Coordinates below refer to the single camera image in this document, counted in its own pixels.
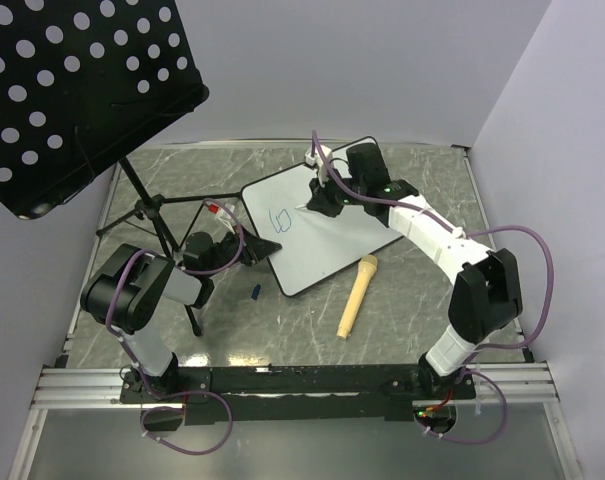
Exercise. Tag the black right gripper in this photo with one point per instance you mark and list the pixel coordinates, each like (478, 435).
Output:
(321, 199)

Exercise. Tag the black perforated music stand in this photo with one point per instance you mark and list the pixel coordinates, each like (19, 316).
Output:
(82, 85)

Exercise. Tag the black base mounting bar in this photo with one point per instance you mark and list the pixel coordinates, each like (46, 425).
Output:
(208, 395)

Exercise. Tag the blue marker cap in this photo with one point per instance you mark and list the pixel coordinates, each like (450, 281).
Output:
(255, 292)

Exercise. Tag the white whiteboard black frame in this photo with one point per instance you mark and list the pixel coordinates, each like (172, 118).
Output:
(314, 247)

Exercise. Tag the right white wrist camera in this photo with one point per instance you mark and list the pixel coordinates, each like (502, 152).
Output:
(315, 159)

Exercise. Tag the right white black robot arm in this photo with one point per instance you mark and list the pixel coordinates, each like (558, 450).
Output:
(486, 293)

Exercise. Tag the beige toy microphone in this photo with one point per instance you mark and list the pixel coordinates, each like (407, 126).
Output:
(367, 267)

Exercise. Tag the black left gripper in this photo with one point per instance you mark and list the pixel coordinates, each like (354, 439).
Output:
(260, 247)

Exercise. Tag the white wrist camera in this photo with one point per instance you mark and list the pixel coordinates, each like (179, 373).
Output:
(315, 159)
(223, 215)

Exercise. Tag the aluminium rail frame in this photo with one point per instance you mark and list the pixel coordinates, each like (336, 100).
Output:
(338, 357)

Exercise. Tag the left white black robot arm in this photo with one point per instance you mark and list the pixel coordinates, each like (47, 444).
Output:
(142, 300)

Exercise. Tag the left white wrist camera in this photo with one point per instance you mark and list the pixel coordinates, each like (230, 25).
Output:
(223, 215)

